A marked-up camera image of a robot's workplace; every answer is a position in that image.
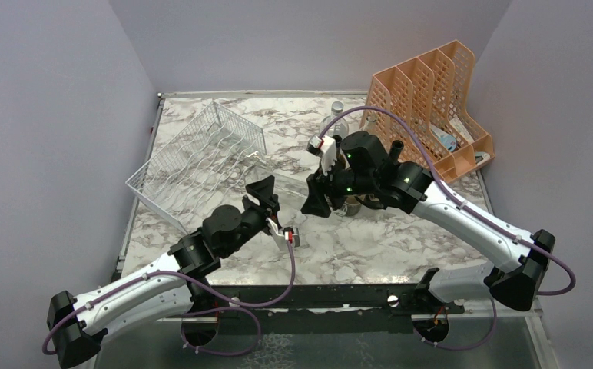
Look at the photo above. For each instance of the clear round liquor bottle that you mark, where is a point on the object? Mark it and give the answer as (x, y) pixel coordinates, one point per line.
(341, 127)

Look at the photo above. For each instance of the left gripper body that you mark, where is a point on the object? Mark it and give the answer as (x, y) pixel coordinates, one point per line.
(260, 213)

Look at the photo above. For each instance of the white wire wine rack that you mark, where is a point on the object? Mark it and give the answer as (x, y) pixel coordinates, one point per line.
(194, 172)

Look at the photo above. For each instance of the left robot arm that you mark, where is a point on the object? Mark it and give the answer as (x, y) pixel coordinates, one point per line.
(174, 283)

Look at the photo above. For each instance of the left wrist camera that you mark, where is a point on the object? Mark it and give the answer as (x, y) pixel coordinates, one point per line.
(283, 237)

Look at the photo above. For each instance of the black mounting rail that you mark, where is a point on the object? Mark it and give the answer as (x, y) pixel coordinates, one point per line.
(332, 309)

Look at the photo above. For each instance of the green wine bottle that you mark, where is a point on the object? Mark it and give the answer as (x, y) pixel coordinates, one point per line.
(350, 208)
(395, 151)

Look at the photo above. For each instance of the peach plastic file organizer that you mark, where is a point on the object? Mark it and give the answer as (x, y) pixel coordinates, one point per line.
(429, 93)

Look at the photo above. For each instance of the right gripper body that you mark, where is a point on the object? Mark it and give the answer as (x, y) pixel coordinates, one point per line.
(340, 184)

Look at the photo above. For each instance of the small clear glass bottle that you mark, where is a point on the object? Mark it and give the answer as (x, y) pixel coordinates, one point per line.
(295, 187)

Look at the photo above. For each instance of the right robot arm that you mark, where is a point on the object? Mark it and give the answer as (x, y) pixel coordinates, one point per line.
(359, 165)

